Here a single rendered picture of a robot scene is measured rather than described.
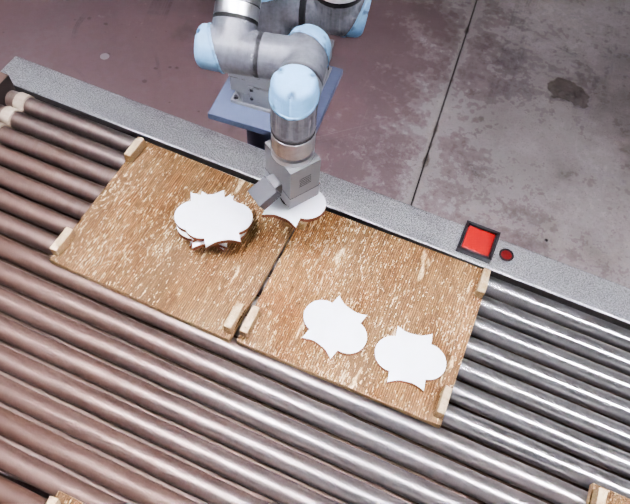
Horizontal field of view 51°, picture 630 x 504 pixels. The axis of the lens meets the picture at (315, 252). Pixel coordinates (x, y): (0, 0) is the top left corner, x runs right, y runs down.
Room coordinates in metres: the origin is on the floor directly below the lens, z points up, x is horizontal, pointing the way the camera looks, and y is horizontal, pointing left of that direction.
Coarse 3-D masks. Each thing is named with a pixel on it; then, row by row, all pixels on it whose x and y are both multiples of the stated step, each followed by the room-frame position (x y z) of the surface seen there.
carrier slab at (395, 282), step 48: (336, 240) 0.73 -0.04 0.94; (384, 240) 0.74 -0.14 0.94; (288, 288) 0.61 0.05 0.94; (336, 288) 0.62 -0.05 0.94; (384, 288) 0.63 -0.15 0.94; (432, 288) 0.64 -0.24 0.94; (240, 336) 0.50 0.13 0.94; (288, 336) 0.51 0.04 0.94; (384, 336) 0.52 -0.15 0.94; (432, 336) 0.53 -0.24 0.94; (336, 384) 0.42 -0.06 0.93; (384, 384) 0.43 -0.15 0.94; (432, 384) 0.44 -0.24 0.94
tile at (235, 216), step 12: (204, 204) 0.75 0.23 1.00; (216, 204) 0.75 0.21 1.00; (228, 204) 0.75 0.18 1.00; (240, 204) 0.76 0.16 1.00; (192, 216) 0.72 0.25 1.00; (204, 216) 0.72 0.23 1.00; (216, 216) 0.72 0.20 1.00; (228, 216) 0.72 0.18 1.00; (240, 216) 0.73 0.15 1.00; (252, 216) 0.73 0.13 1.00; (192, 228) 0.69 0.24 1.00; (204, 228) 0.69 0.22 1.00; (216, 228) 0.69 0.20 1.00; (228, 228) 0.70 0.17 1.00; (240, 228) 0.70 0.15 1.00; (204, 240) 0.66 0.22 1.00; (216, 240) 0.67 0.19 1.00; (228, 240) 0.67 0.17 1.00
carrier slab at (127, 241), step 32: (160, 160) 0.90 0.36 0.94; (192, 160) 0.91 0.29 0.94; (128, 192) 0.81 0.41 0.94; (160, 192) 0.82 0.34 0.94; (192, 192) 0.82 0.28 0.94; (224, 192) 0.83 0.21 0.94; (96, 224) 0.72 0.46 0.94; (128, 224) 0.73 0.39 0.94; (160, 224) 0.74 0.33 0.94; (256, 224) 0.76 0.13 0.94; (64, 256) 0.64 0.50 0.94; (96, 256) 0.65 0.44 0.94; (128, 256) 0.65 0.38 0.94; (160, 256) 0.66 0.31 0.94; (192, 256) 0.66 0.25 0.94; (224, 256) 0.67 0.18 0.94; (256, 256) 0.68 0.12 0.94; (128, 288) 0.58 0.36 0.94; (160, 288) 0.59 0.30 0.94; (192, 288) 0.59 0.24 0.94; (224, 288) 0.60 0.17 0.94; (256, 288) 0.60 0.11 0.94; (192, 320) 0.52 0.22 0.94; (224, 320) 0.53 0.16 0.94
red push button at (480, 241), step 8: (472, 232) 0.79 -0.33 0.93; (480, 232) 0.79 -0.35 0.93; (488, 232) 0.79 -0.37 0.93; (464, 240) 0.77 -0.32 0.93; (472, 240) 0.77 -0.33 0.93; (480, 240) 0.77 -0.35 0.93; (488, 240) 0.77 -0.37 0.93; (472, 248) 0.75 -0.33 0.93; (480, 248) 0.75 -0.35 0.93; (488, 248) 0.75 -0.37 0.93
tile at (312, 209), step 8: (280, 200) 0.72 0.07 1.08; (312, 200) 0.73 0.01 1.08; (320, 200) 0.73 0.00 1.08; (272, 208) 0.70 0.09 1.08; (280, 208) 0.70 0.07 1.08; (288, 208) 0.70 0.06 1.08; (296, 208) 0.71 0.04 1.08; (304, 208) 0.71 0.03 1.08; (312, 208) 0.71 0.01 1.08; (320, 208) 0.71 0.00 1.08; (264, 216) 0.69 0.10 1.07; (272, 216) 0.69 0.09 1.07; (280, 216) 0.68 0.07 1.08; (288, 216) 0.69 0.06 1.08; (296, 216) 0.69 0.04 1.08; (304, 216) 0.69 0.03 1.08; (312, 216) 0.69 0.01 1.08; (320, 216) 0.70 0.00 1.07; (296, 224) 0.67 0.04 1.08
